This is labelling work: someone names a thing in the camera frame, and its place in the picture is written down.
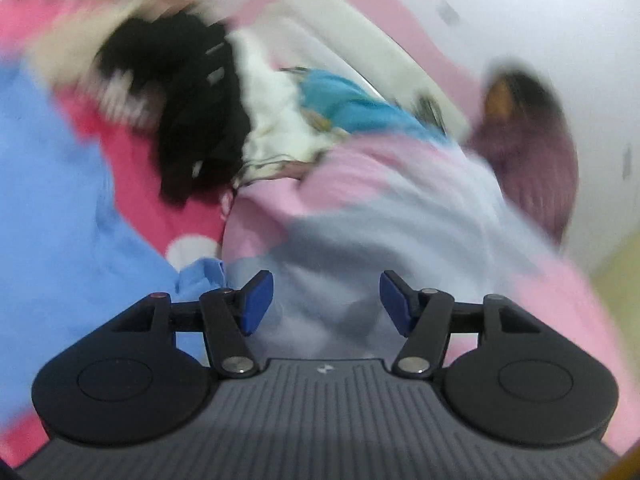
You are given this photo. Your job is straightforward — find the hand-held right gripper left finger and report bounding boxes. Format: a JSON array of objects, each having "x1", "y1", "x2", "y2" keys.
[{"x1": 107, "y1": 270, "x2": 275, "y2": 380}]

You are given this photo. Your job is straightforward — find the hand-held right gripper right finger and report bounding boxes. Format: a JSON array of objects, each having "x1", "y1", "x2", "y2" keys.
[{"x1": 379, "y1": 270, "x2": 543, "y2": 380}]

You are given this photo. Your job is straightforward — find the light blue printed t-shirt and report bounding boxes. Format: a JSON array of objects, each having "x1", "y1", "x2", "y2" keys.
[{"x1": 0, "y1": 57, "x2": 228, "y2": 413}]

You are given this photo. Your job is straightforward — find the pink and grey garment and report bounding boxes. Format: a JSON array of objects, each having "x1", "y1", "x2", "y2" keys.
[{"x1": 220, "y1": 132, "x2": 640, "y2": 461}]

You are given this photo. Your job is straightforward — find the pink printed bedsheet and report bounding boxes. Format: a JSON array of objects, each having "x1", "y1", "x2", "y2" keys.
[{"x1": 0, "y1": 0, "x2": 236, "y2": 468}]

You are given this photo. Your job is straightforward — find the white garment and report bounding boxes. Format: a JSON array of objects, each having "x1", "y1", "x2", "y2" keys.
[{"x1": 230, "y1": 27, "x2": 351, "y2": 191}]

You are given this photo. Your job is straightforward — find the blue printed pillow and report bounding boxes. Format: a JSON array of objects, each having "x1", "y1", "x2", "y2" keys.
[{"x1": 297, "y1": 67, "x2": 451, "y2": 146}]

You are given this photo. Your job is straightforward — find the black garment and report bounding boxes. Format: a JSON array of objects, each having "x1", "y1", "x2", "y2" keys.
[{"x1": 95, "y1": 12, "x2": 253, "y2": 206}]

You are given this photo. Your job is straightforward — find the pink and white headboard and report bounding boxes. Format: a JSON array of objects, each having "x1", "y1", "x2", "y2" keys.
[{"x1": 235, "y1": 0, "x2": 493, "y2": 136}]

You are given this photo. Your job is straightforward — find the beige jacket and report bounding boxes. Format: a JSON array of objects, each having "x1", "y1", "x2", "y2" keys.
[{"x1": 27, "y1": 0, "x2": 201, "y2": 93}]

